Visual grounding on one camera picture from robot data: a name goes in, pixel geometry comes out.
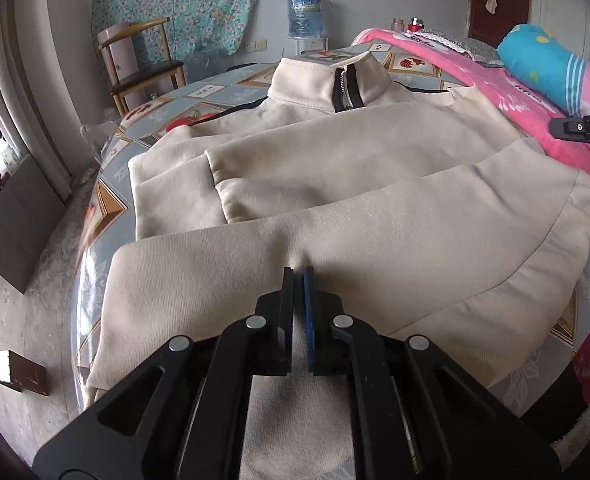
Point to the white water dispenser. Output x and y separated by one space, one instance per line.
312 46

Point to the pink printed blanket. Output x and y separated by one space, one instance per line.
515 105

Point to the white wall socket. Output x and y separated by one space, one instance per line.
256 46

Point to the brown wooden box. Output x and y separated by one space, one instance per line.
25 375

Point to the blue water bottle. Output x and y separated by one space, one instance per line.
305 12

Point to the printed fruit tablecloth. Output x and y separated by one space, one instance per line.
110 200

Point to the dark red door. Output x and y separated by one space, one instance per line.
510 15

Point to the grey leaning board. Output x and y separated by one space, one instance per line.
20 220

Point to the grey lace cushion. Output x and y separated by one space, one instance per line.
470 50

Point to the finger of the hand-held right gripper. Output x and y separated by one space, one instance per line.
577 128

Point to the clear plastic container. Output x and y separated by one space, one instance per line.
207 65

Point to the pink bottle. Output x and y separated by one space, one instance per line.
398 25

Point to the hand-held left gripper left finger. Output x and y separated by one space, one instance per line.
280 330

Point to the blue cartoon pillow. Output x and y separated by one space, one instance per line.
535 60

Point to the cream zip jacket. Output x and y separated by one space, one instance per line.
375 235

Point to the teal floral hanging cloth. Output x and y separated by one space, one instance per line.
185 5

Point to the beige hanging cloth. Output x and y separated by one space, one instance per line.
491 0

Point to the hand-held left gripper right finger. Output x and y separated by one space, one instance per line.
310 325

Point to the wooden chair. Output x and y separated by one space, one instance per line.
145 72

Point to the red cup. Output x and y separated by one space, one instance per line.
415 26

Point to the white plastic bag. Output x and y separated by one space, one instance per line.
97 137

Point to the grey curtain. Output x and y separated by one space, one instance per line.
40 100

